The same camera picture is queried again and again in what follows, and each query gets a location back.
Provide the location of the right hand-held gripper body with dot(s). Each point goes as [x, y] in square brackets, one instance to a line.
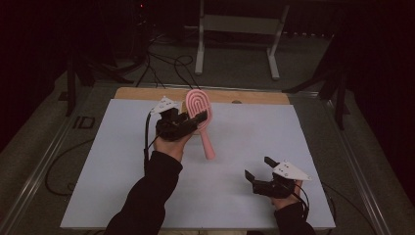
[272, 188]

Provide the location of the person's right hand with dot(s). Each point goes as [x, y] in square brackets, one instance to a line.
[285, 203]

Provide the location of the person's left hand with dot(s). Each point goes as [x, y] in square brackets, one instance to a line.
[171, 147]

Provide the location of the black metal stand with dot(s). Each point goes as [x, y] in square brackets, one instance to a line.
[71, 94]
[341, 107]

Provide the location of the wooden table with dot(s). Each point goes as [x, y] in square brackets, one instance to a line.
[137, 94]

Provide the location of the white table cover sheet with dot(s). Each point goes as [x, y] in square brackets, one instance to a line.
[235, 137]

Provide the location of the pink hairbrush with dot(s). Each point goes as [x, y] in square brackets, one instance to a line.
[197, 101]

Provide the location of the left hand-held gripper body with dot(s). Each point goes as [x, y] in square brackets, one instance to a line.
[171, 127]

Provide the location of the aluminium floor rail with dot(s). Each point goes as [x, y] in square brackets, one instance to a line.
[359, 169]
[39, 169]

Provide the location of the white metal stand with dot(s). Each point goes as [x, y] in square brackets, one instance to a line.
[241, 24]

